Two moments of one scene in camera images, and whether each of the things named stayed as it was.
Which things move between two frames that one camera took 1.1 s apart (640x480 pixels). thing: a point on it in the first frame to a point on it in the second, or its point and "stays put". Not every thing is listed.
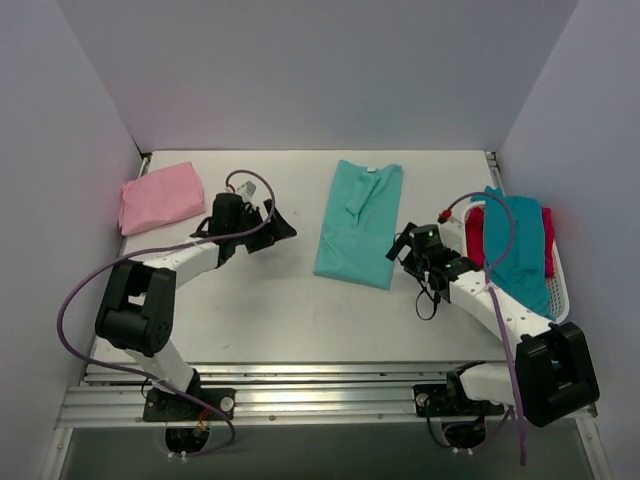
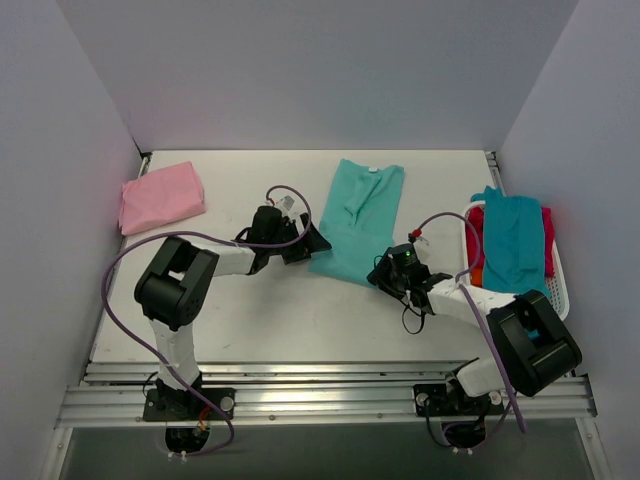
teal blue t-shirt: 523,269 stays put
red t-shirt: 475,243 stays put
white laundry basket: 555,288 stays put
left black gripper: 261,230 to 302,240
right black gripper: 408,251 to 383,276
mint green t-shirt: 359,231 stays put
